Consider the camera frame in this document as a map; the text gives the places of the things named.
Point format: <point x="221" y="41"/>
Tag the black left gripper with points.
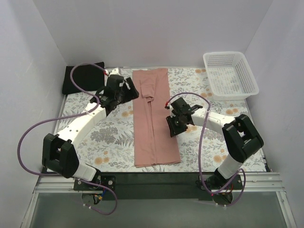
<point x="127" y="90"/>

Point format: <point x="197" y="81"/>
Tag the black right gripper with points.
<point x="174" y="122"/>

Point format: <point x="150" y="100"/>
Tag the pink t shirt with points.
<point x="152" y="141"/>

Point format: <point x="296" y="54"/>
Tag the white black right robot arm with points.
<point x="241" y="137"/>

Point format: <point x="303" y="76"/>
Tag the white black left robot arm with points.
<point x="59" y="150"/>

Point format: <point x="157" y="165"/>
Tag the folded black t shirt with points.
<point x="87" y="77"/>

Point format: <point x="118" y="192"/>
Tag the floral patterned table mat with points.
<point x="110" y="144"/>

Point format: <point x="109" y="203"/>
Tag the white plastic basket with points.
<point x="230" y="76"/>

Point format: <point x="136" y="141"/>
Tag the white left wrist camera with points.
<point x="114" y="71"/>

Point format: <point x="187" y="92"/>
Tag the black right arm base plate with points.
<point x="214" y="183"/>

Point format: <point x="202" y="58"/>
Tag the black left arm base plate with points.
<point x="105" y="180"/>

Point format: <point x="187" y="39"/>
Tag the aluminium frame rail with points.
<point x="161" y="200"/>

